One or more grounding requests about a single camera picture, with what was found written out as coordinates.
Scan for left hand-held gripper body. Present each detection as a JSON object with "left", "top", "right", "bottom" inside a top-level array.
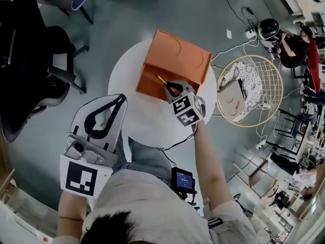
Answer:
[{"left": 60, "top": 93, "right": 127, "bottom": 199}]

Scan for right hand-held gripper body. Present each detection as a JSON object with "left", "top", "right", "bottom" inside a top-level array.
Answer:
[{"left": 164, "top": 79, "right": 207, "bottom": 128}]

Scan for yellow black utility knife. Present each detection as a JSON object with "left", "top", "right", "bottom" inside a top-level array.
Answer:
[{"left": 155, "top": 74, "right": 179, "bottom": 92}]

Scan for orange cardboard box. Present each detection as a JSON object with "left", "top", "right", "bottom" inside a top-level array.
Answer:
[{"left": 135, "top": 29, "right": 213, "bottom": 103}]

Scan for person's right forearm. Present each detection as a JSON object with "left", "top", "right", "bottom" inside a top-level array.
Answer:
[{"left": 193, "top": 120, "right": 235, "bottom": 206}]

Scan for person's left forearm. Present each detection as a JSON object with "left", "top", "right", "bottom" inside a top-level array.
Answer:
[{"left": 57, "top": 192, "right": 90, "bottom": 238}]

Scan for beige face print cushion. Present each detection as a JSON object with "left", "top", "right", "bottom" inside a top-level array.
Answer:
[{"left": 216, "top": 79, "right": 251, "bottom": 123}]

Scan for person's blue jeans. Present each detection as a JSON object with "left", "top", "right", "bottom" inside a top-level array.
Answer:
[{"left": 114, "top": 133, "right": 174, "bottom": 186}]

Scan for black white patterned cushion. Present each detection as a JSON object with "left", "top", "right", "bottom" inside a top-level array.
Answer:
[{"left": 219, "top": 62, "right": 263, "bottom": 116}]

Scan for black device with screen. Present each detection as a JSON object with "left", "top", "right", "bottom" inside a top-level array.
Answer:
[{"left": 171, "top": 167, "right": 198, "bottom": 206}]

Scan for person's white shirt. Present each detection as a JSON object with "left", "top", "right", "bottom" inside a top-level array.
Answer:
[{"left": 80, "top": 168, "right": 260, "bottom": 244}]

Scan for black office chair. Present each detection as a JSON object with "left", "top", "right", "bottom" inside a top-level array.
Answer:
[{"left": 0, "top": 0, "right": 90, "bottom": 144}]

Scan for black helmet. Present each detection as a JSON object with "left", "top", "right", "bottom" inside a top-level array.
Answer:
[{"left": 257, "top": 19, "right": 281, "bottom": 41}]

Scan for red fabric chair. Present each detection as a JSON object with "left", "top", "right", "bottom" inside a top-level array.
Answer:
[{"left": 306, "top": 39, "right": 322, "bottom": 92}]

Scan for black cable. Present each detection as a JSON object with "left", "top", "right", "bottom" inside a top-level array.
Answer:
[{"left": 156, "top": 126, "right": 199, "bottom": 168}]

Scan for white cable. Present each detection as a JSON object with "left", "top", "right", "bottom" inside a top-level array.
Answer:
[{"left": 211, "top": 36, "right": 262, "bottom": 63}]

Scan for gold wire round chair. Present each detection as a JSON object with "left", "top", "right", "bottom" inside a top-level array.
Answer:
[{"left": 216, "top": 54, "right": 284, "bottom": 128}]

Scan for black metal frame table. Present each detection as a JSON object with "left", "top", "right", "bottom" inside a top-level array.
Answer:
[{"left": 273, "top": 107, "right": 313, "bottom": 158}]

